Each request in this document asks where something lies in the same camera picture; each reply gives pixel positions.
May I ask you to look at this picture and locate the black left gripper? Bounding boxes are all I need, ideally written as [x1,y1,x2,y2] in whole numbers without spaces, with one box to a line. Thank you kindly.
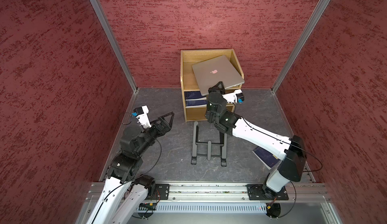
[135,111,175,155]

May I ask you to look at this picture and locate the blue books on shelf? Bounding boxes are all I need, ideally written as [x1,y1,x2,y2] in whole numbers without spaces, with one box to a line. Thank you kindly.
[184,91,207,108]

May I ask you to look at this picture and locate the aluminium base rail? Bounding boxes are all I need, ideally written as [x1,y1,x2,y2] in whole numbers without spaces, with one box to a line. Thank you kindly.
[75,181,342,224]

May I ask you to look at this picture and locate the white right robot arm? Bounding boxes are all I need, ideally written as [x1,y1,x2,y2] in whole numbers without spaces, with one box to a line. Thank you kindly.
[205,81,307,199]

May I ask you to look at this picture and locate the aluminium corner post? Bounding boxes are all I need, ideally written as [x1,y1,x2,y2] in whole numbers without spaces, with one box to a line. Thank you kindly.
[89,0,138,94]
[271,0,331,94]

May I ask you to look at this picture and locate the blue notebook on floor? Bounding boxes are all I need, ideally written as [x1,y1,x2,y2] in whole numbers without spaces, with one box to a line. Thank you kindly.
[253,146,280,169]

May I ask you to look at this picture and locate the silver laptop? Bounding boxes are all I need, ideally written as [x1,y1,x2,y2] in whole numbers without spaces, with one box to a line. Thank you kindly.
[192,55,244,96]

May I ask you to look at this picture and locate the wooden bookshelf cabinet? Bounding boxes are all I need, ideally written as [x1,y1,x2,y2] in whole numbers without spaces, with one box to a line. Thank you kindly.
[180,48,244,122]

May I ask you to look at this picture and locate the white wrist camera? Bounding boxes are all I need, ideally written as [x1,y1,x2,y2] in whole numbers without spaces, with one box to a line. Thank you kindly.
[223,89,244,104]
[132,106,151,129]

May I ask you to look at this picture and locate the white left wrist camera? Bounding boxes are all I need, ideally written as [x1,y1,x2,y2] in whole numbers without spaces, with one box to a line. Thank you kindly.
[132,106,151,129]

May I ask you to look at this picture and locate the right aluminium corner post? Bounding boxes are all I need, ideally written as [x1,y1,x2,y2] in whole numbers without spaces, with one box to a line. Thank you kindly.
[271,0,331,94]

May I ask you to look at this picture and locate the black laptop stand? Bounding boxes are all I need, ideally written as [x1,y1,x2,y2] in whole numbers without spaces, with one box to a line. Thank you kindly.
[190,121,227,167]

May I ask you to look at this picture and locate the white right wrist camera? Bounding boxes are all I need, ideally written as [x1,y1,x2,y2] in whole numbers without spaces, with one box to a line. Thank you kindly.
[223,89,244,104]

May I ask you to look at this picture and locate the white perforated cable tray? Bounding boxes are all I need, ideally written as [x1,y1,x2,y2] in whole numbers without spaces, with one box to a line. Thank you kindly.
[136,202,267,214]

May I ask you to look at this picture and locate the left aluminium corner post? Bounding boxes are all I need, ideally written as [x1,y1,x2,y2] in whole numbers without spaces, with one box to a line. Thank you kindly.
[89,0,138,94]

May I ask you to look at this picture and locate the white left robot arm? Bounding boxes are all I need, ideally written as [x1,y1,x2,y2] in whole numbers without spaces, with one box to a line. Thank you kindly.
[87,106,174,224]

